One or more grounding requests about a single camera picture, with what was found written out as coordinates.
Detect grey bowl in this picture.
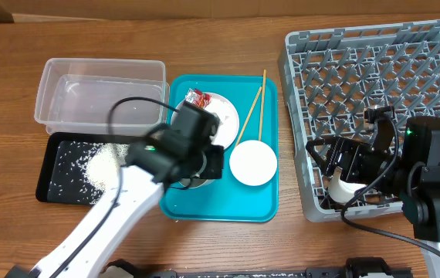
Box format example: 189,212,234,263
178,177,215,190

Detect small white cup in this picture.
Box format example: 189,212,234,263
327,170,367,205

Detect medium white bowl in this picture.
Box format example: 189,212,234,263
229,140,278,186

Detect large white plate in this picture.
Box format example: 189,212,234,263
170,91,241,151

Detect red snack wrapper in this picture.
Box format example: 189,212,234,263
184,88,212,108

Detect wooden chopstick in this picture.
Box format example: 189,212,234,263
258,69,267,141
235,87,262,147

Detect white rice pile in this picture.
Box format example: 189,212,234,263
52,141,130,205

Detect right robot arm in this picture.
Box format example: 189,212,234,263
306,107,440,277

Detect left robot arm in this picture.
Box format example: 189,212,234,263
6,102,224,277

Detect grey dishwasher rack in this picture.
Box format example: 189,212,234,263
279,19,440,222

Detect teal serving tray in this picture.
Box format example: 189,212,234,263
160,74,279,222

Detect black rectangular tray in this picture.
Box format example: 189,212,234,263
36,132,138,205

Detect clear plastic bin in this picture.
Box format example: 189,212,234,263
34,58,169,134

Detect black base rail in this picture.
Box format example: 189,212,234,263
98,257,414,278

